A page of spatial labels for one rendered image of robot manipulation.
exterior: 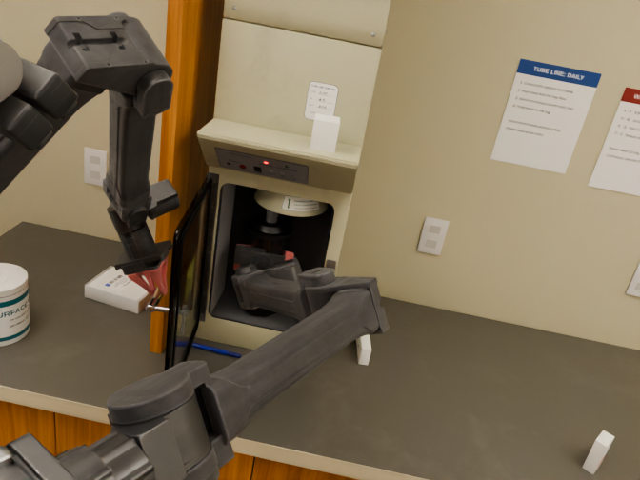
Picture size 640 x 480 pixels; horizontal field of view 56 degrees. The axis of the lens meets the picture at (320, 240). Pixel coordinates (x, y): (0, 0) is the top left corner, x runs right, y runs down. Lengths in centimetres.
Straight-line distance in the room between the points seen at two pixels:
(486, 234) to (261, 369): 127
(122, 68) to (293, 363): 38
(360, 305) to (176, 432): 33
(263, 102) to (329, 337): 66
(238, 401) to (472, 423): 95
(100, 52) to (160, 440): 42
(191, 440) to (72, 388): 87
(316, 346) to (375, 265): 116
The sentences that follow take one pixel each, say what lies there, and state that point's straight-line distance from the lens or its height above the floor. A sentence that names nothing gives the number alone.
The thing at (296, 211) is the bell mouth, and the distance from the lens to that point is 135.
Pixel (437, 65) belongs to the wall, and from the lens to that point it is 167.
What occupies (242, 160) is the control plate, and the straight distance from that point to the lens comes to 124.
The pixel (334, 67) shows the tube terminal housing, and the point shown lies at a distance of 124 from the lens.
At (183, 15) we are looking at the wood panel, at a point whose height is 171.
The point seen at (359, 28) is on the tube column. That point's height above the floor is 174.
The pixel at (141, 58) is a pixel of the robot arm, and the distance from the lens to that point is 75.
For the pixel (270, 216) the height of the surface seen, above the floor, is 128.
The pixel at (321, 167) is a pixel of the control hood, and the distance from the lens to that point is 119.
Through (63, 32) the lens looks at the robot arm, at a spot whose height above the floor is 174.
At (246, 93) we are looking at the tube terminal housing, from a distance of 128.
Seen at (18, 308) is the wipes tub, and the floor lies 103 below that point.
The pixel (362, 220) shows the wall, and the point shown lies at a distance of 179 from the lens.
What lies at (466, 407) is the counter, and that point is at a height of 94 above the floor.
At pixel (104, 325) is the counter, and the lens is 160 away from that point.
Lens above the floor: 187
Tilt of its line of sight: 26 degrees down
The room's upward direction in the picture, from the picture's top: 11 degrees clockwise
